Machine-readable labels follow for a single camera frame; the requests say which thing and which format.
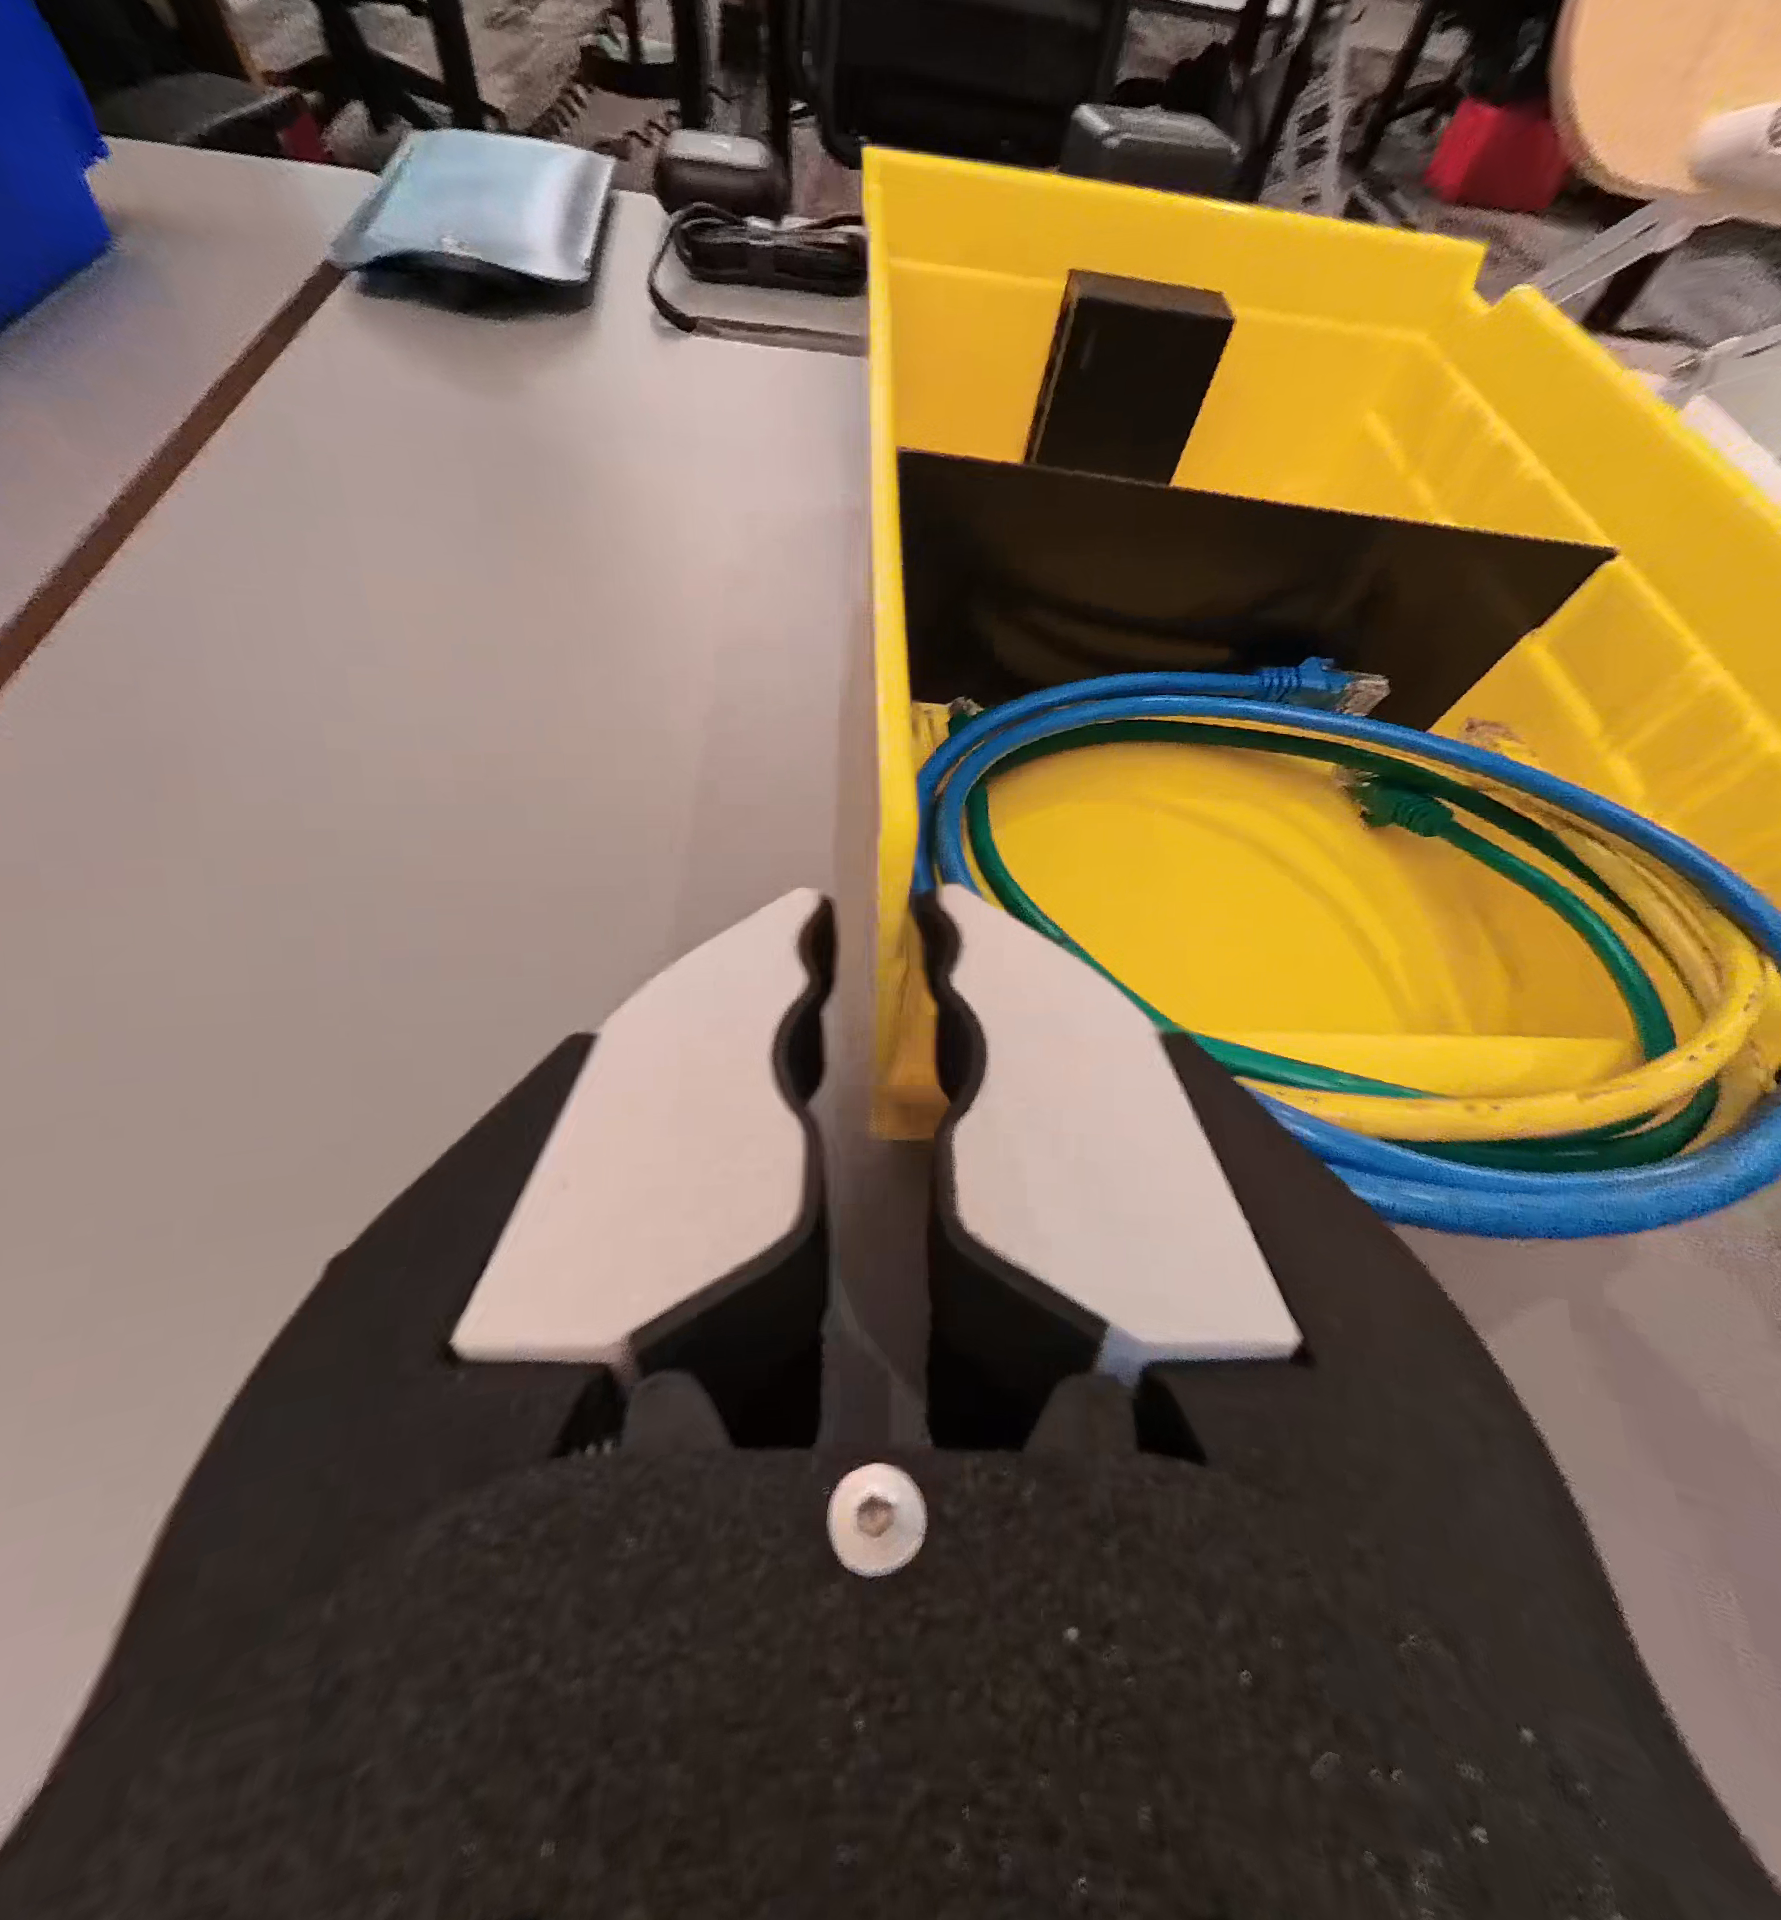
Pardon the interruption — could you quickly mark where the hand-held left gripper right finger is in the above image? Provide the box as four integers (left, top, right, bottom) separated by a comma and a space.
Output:
912, 884, 1308, 1451

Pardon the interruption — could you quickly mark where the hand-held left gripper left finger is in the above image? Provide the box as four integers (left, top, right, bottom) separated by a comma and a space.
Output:
446, 884, 841, 1451

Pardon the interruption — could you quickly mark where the yellow plastic bin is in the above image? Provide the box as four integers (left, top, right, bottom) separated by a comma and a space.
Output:
860, 143, 1781, 1188

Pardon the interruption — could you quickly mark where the blue ethernet cable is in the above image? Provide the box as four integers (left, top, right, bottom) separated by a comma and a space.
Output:
912, 656, 1781, 1239

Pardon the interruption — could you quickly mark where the green ethernet cable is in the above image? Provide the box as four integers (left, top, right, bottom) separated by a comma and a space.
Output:
951, 704, 1726, 1172

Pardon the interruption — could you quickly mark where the yellow ethernet cable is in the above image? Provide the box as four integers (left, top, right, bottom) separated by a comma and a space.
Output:
912, 704, 1781, 1142

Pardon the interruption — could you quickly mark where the black network switch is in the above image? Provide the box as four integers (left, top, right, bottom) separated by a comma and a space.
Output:
1022, 270, 1237, 489

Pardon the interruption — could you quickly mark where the black bin divider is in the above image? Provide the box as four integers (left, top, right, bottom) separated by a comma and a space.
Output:
896, 450, 1620, 729

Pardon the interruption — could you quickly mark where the grey-blue pouch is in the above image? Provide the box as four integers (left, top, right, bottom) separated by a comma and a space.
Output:
333, 125, 618, 310

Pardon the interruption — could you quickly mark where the black power adapter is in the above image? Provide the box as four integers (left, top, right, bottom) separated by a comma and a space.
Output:
646, 125, 868, 339

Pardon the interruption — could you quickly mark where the black case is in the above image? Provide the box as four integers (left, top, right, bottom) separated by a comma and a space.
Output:
1058, 102, 1253, 197

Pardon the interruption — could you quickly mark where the red box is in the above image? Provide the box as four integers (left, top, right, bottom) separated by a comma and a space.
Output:
1424, 92, 1576, 211

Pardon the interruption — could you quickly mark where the blue plastic bin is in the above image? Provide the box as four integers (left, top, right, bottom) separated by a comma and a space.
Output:
0, 0, 112, 383

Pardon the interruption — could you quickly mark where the light wooden board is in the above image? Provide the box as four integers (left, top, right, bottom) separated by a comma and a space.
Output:
1551, 0, 1781, 204

